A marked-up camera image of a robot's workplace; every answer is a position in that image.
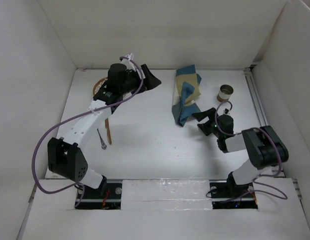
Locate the white brown metal cup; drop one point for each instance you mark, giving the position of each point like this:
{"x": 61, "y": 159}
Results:
{"x": 225, "y": 92}

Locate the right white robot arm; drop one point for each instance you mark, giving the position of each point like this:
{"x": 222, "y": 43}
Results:
{"x": 264, "y": 147}

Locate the orange rimmed patterned plate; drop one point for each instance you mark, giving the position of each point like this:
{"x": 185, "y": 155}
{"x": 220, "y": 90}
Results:
{"x": 98, "y": 85}

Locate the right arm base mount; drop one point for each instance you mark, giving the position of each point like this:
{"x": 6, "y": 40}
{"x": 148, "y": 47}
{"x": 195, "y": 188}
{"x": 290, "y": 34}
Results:
{"x": 225, "y": 199}

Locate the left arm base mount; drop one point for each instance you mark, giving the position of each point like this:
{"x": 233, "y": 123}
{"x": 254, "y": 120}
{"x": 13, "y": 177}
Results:
{"x": 92, "y": 199}

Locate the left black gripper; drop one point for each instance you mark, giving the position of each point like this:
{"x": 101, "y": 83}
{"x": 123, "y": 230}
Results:
{"x": 150, "y": 82}

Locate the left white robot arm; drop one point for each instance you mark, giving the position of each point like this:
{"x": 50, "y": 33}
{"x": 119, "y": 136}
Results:
{"x": 65, "y": 154}

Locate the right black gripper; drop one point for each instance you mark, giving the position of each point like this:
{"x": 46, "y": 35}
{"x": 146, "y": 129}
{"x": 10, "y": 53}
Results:
{"x": 200, "y": 116}

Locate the copper table knife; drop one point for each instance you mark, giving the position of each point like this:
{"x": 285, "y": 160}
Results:
{"x": 107, "y": 127}

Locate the silver fork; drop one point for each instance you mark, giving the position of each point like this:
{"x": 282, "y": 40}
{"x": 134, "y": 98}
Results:
{"x": 103, "y": 144}

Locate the aluminium rail right side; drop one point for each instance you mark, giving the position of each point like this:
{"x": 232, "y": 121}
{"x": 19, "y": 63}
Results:
{"x": 262, "y": 117}

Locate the blue beige checked placemat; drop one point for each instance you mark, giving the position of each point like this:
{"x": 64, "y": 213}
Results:
{"x": 185, "y": 94}

